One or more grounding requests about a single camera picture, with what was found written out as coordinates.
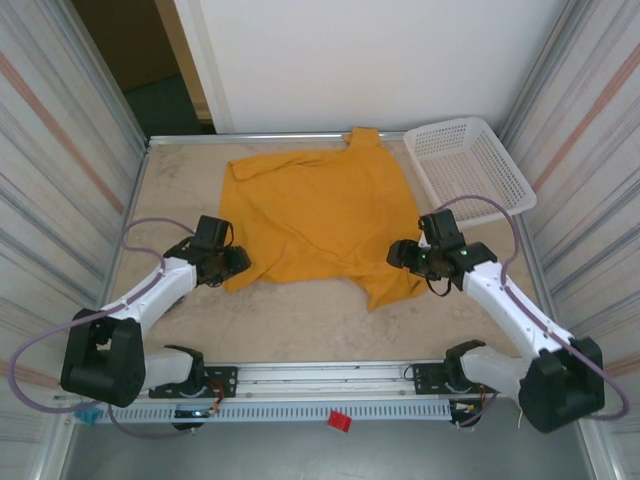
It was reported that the yellow t-shirt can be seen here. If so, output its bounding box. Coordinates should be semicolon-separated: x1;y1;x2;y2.
219;127;429;313

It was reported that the white plastic basket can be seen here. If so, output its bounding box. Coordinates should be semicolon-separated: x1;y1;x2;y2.
403;117;539;231

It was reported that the small red block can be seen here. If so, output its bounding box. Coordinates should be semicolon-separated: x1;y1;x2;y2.
327;409;353;434

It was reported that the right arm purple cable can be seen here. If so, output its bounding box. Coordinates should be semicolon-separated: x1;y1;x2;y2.
434;194;630;429

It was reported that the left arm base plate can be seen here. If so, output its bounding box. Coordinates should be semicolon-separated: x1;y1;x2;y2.
148;366;239;399

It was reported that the aluminium table edge frame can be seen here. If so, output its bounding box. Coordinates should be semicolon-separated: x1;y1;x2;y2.
146;130;411;147

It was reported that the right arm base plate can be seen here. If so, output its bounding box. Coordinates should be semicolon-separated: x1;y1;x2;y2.
404;362;502;397

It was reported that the aluminium mounting rail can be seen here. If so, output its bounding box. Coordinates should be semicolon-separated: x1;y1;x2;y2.
53;357;526;402

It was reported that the white slotted cable duct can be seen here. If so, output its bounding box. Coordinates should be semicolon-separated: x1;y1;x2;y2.
94;402;454;424

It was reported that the beige door frame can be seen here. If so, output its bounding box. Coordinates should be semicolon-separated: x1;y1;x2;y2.
153;0;217;122

